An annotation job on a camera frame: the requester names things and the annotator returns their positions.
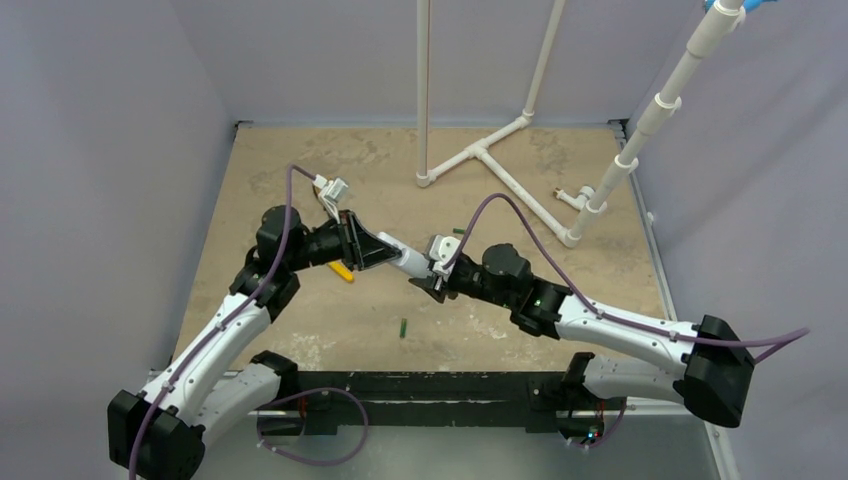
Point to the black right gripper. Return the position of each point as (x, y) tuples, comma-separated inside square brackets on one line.
[(448, 278)]

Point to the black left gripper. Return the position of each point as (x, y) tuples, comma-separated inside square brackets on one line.
[(362, 250)]

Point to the white remote control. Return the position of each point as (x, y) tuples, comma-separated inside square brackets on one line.
[(410, 262)]

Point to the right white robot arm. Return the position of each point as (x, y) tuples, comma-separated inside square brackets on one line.
[(701, 366)]

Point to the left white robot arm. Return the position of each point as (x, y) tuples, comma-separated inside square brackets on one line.
[(163, 430)]

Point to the white pipe fitting brass end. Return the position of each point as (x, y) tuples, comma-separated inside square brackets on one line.
[(579, 200)]

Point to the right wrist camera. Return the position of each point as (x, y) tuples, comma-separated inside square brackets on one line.
[(440, 250)]

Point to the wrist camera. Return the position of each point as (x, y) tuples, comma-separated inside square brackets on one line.
[(329, 192), (440, 250)]

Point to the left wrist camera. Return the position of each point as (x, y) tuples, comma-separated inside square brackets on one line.
[(329, 192)]

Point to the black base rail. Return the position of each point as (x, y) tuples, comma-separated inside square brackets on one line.
[(535, 402)]

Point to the aluminium frame rail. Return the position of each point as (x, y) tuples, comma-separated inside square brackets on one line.
[(660, 415)]

